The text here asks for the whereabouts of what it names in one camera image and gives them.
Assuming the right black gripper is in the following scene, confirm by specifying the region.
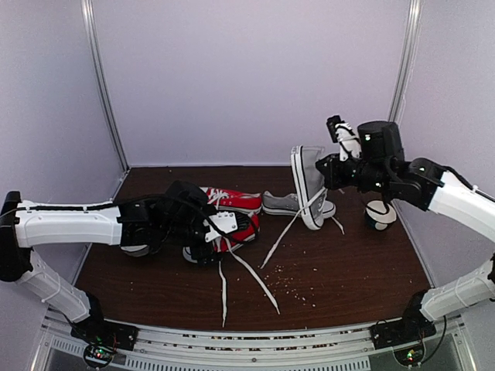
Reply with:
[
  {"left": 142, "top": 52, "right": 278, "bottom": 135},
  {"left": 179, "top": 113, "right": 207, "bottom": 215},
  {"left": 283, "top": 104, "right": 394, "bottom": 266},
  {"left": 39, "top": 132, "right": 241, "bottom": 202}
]
[{"left": 316, "top": 152, "right": 391, "bottom": 196}]

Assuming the grey sneaker with laces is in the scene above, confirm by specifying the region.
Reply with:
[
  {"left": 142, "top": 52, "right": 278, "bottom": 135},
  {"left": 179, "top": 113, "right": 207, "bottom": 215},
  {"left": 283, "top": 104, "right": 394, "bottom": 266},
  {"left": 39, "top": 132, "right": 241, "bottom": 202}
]
[{"left": 261, "top": 145, "right": 345, "bottom": 267}]

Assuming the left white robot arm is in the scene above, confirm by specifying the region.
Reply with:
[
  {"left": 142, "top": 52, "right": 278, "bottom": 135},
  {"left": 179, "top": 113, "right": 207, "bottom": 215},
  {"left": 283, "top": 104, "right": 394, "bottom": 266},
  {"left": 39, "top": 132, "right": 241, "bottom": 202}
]
[{"left": 1, "top": 181, "right": 238, "bottom": 343}]

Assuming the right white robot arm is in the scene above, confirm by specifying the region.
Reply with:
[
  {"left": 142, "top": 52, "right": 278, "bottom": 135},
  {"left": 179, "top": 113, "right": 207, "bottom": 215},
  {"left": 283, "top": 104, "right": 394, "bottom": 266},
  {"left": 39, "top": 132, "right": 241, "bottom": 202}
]
[{"left": 316, "top": 115, "right": 494, "bottom": 342}]

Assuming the back red sneaker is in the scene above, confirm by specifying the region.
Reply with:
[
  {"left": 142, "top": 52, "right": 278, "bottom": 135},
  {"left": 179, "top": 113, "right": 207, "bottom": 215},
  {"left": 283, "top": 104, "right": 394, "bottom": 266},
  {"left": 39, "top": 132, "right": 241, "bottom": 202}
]
[{"left": 200, "top": 187, "right": 262, "bottom": 214}]

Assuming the red sneaker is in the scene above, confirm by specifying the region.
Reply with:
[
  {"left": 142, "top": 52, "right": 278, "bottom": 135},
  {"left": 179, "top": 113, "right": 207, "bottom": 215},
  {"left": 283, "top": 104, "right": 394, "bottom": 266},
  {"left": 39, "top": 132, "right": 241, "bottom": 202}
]
[
  {"left": 200, "top": 187, "right": 262, "bottom": 214},
  {"left": 182, "top": 213, "right": 281, "bottom": 328}
]

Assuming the white fluted bowl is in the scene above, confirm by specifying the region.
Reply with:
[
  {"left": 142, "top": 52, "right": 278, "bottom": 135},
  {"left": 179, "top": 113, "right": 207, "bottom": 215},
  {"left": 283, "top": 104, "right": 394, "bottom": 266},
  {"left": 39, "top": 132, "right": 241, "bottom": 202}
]
[{"left": 120, "top": 245, "right": 149, "bottom": 257}]

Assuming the grey sneaker at back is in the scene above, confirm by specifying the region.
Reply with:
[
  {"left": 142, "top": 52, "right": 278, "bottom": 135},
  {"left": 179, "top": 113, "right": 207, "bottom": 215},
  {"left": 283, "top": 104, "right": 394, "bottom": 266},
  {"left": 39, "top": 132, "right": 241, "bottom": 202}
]
[{"left": 262, "top": 191, "right": 299, "bottom": 216}]

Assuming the front red sneaker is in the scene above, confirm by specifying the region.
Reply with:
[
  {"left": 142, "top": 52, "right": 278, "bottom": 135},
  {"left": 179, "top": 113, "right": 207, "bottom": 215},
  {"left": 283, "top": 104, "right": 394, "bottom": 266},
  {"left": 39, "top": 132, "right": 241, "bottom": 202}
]
[{"left": 182, "top": 213, "right": 281, "bottom": 328}]

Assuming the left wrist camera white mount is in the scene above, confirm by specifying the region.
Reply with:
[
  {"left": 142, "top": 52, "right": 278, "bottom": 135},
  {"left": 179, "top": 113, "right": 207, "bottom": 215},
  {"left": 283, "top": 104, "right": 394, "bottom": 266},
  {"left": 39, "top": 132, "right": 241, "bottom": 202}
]
[{"left": 203, "top": 211, "right": 237, "bottom": 243}]

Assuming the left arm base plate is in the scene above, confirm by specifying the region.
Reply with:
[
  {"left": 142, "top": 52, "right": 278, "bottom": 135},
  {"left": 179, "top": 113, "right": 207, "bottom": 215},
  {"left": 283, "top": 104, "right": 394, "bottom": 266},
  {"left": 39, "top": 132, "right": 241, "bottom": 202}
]
[{"left": 70, "top": 322, "right": 138, "bottom": 351}]

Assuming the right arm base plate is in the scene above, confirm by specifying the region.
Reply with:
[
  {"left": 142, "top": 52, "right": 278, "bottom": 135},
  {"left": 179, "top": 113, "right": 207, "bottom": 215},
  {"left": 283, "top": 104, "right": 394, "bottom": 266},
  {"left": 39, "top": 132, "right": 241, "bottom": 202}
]
[{"left": 370, "top": 318, "right": 436, "bottom": 349}]

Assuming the front aluminium rail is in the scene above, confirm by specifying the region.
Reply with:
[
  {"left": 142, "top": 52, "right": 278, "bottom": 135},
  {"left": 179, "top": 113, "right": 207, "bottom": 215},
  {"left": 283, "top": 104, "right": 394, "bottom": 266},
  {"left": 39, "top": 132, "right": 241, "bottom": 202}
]
[{"left": 30, "top": 305, "right": 476, "bottom": 371}]

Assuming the right aluminium frame post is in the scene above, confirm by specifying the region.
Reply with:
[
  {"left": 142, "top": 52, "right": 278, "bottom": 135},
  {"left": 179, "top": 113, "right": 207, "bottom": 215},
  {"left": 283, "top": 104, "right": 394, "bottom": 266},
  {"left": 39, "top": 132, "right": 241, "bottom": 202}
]
[{"left": 388, "top": 0, "right": 422, "bottom": 123}]

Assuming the aluminium frame post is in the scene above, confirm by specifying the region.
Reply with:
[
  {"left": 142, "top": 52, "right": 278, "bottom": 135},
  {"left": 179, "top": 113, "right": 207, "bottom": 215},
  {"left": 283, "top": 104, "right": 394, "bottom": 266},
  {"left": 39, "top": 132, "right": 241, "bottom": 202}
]
[
  {"left": 80, "top": 0, "right": 130, "bottom": 172},
  {"left": 388, "top": 0, "right": 422, "bottom": 123}
]

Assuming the left aluminium frame post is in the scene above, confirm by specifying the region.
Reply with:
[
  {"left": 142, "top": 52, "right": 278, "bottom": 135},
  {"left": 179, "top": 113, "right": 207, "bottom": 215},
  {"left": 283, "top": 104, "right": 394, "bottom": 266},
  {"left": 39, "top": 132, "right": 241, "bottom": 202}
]
[{"left": 80, "top": 0, "right": 130, "bottom": 172}]

